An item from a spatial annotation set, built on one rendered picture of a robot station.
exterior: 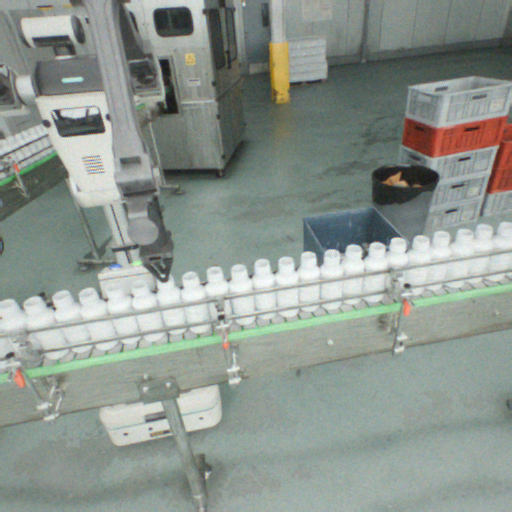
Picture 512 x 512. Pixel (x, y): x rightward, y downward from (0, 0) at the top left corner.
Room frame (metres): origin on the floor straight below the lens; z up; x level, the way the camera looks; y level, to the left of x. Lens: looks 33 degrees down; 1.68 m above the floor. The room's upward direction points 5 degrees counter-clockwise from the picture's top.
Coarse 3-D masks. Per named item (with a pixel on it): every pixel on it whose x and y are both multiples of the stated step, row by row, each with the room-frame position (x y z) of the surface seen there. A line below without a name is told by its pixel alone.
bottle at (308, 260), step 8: (304, 256) 0.78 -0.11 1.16; (312, 256) 0.77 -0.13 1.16; (304, 264) 0.75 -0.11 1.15; (312, 264) 0.75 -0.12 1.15; (296, 272) 0.76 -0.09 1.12; (304, 272) 0.75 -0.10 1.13; (312, 272) 0.74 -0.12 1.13; (320, 272) 0.75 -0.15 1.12; (304, 280) 0.74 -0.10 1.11; (312, 280) 0.74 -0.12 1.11; (304, 288) 0.74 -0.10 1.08; (312, 288) 0.74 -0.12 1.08; (304, 296) 0.74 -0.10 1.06; (312, 296) 0.74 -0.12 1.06
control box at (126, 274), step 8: (128, 264) 0.89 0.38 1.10; (104, 272) 0.84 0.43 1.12; (112, 272) 0.83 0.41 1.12; (120, 272) 0.83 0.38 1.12; (128, 272) 0.83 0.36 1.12; (136, 272) 0.83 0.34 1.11; (144, 272) 0.83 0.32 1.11; (104, 280) 0.82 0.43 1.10; (112, 280) 0.82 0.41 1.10; (120, 280) 0.82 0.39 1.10; (128, 280) 0.82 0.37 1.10; (136, 280) 0.82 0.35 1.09; (152, 280) 0.83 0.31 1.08; (104, 288) 0.81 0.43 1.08; (128, 288) 0.81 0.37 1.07; (152, 288) 0.82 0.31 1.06; (104, 296) 0.80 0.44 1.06
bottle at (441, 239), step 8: (440, 232) 0.83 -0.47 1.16; (440, 240) 0.80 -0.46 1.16; (448, 240) 0.79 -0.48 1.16; (432, 248) 0.80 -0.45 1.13; (440, 248) 0.79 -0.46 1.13; (448, 248) 0.80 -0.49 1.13; (432, 256) 0.79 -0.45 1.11; (440, 256) 0.78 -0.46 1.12; (448, 256) 0.78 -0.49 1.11; (440, 264) 0.78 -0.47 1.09; (432, 272) 0.79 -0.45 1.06; (440, 272) 0.78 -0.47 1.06; (432, 280) 0.78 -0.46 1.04; (424, 288) 0.80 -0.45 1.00; (432, 288) 0.78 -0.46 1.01
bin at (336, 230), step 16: (368, 208) 1.41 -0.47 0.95; (304, 224) 1.35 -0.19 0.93; (320, 224) 1.38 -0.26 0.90; (336, 224) 1.39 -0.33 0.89; (352, 224) 1.40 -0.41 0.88; (368, 224) 1.41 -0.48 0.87; (384, 224) 1.29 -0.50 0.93; (304, 240) 1.35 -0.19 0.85; (320, 240) 1.38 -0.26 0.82; (336, 240) 1.39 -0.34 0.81; (352, 240) 1.40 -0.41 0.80; (368, 240) 1.41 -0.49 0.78; (384, 240) 1.28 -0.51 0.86; (320, 256) 1.13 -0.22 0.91
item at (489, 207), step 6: (504, 192) 2.87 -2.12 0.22; (510, 192) 2.89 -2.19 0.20; (486, 198) 2.87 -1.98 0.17; (492, 198) 2.86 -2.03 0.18; (498, 198) 2.88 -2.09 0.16; (504, 198) 2.89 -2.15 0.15; (510, 198) 2.89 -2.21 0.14; (486, 204) 2.86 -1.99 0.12; (492, 204) 2.87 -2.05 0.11; (498, 204) 2.88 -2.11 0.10; (504, 204) 2.89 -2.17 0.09; (510, 204) 2.91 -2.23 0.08; (480, 210) 2.90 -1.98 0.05; (486, 210) 2.86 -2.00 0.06; (492, 210) 2.87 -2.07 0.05; (498, 210) 2.89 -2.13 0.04; (504, 210) 2.89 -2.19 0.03; (510, 210) 2.90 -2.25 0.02
